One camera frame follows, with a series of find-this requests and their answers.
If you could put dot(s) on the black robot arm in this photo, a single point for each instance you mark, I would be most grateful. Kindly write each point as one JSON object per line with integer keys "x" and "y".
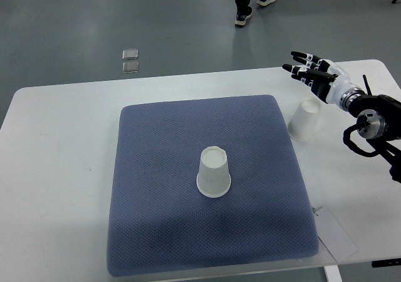
{"x": 377, "y": 121}

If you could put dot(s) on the white paper cup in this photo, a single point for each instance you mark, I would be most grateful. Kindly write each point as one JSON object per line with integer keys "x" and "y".
{"x": 213, "y": 178}
{"x": 303, "y": 123}

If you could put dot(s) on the white table leg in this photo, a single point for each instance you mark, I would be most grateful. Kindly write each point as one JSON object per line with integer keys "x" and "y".
{"x": 332, "y": 273}

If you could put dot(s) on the white paper tag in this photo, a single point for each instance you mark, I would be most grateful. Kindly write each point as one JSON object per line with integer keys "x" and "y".
{"x": 333, "y": 236}

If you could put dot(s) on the upper metal floor plate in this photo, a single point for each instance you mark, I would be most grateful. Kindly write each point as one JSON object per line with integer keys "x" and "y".
{"x": 130, "y": 54}

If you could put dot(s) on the black table control panel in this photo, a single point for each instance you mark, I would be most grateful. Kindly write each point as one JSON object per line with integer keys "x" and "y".
{"x": 386, "y": 263}

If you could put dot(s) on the blue mesh cushion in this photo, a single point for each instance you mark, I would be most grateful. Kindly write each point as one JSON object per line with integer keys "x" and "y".
{"x": 159, "y": 221}

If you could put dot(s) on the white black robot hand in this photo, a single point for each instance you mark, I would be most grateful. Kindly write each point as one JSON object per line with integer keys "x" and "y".
{"x": 326, "y": 79}

